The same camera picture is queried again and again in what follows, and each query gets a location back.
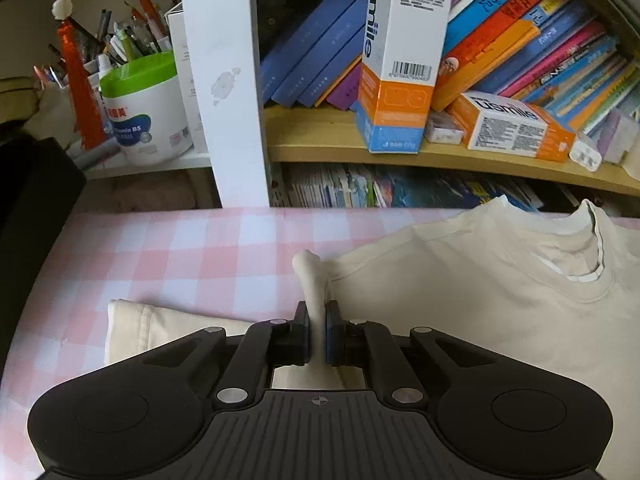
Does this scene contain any cream t-shirt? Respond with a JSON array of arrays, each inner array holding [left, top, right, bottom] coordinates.
[[105, 197, 640, 471]]

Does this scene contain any tall white orange box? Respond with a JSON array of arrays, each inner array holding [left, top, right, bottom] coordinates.
[[354, 0, 457, 155]]

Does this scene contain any row of colourful books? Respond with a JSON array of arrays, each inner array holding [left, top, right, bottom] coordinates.
[[257, 0, 640, 133]]

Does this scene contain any row of thin booklets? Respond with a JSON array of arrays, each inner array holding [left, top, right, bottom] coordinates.
[[270, 162, 591, 211]]

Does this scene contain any white note holder box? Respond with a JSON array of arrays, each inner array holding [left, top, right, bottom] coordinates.
[[595, 107, 640, 165]]

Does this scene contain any red tassel ornament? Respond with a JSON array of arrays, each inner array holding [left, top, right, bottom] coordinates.
[[51, 0, 107, 151]]

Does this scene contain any dark bag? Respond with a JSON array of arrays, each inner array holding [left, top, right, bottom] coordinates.
[[0, 76, 88, 376]]

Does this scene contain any small white adapter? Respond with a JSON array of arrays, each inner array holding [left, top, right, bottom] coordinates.
[[569, 132, 603, 171]]

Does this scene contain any white wooden bookshelf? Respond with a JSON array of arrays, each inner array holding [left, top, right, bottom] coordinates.
[[177, 0, 640, 211]]

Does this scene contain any flat orange white box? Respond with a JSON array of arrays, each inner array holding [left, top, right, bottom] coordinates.
[[446, 91, 577, 162]]

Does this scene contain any pink checked printed desk mat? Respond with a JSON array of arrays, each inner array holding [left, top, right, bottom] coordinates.
[[0, 206, 640, 480]]

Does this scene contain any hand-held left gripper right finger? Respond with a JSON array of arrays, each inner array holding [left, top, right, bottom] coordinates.
[[324, 300, 496, 406]]

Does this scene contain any small white box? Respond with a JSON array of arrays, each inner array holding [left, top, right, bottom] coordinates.
[[425, 111, 466, 145]]

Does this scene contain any bunch of pens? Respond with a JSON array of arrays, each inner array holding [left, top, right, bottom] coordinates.
[[32, 0, 173, 91]]

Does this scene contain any white green canister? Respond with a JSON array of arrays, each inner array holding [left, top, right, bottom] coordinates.
[[99, 51, 195, 167]]

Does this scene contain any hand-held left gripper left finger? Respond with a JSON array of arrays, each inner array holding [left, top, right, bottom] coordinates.
[[135, 301, 311, 408]]

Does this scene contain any white paper carton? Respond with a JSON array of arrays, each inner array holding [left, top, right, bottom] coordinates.
[[165, 4, 210, 155]]

